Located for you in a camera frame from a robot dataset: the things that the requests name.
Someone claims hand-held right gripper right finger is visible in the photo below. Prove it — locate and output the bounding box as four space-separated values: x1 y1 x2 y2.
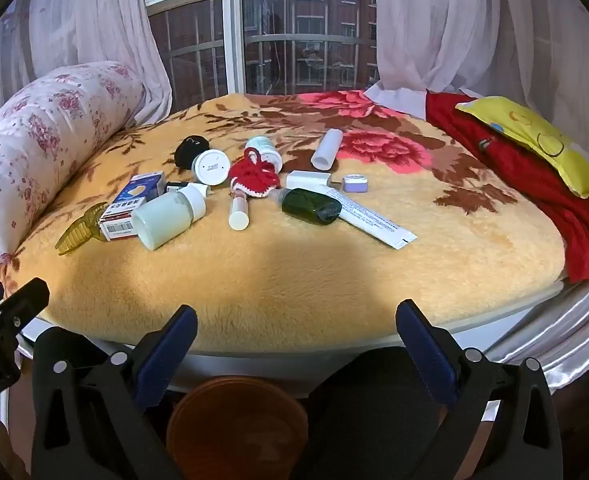
395 299 564 480

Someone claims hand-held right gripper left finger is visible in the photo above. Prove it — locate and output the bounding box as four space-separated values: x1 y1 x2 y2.
31 304 198 480

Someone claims yellow-green hair claw clip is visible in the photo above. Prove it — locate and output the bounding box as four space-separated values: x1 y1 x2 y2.
55 203 112 257

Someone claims orange plastic bin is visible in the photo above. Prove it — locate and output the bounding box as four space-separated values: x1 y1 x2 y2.
166 375 309 480

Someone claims large milky white bottle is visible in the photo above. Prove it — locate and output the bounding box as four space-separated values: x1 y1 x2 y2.
132 183 208 252

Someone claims blue white medicine box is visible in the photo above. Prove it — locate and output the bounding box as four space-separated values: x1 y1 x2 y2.
98 172 168 242

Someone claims white squeeze tube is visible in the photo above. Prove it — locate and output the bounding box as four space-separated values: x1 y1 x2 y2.
325 187 418 250

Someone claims white lip balm stick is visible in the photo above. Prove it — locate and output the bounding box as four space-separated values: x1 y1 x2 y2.
228 191 250 232

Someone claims dark green bottle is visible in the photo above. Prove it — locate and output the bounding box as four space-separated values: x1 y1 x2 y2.
269 187 343 224

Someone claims small white box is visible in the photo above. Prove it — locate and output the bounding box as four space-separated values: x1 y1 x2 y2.
286 170 333 192

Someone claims yellow floral plush blanket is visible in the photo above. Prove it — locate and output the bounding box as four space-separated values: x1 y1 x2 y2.
4 89 568 356

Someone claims floral bolster pillow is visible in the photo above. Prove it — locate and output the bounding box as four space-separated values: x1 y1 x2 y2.
0 61 148 266

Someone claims white jar with green label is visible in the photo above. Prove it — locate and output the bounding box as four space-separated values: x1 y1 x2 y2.
192 149 231 186

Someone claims red knitted pouch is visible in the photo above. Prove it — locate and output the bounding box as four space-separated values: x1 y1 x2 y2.
228 147 280 200

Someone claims red cloth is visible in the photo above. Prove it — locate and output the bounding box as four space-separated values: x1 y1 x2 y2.
425 91 589 283

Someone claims white cylindrical tube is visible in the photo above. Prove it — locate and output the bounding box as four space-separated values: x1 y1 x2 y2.
311 128 344 170

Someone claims white bottle teal cap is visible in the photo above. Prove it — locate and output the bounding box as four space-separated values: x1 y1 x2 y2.
246 136 284 171

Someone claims yellow cloth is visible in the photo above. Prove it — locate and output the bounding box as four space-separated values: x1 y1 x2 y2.
455 96 589 197

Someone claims sheer white floral curtain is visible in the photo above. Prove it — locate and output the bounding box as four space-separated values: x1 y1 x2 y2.
0 0 174 133

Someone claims white framed barred window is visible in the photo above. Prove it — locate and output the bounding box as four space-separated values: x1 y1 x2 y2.
142 0 380 111

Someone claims sheer white plain curtain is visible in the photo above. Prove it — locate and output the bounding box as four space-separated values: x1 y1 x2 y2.
372 0 589 171

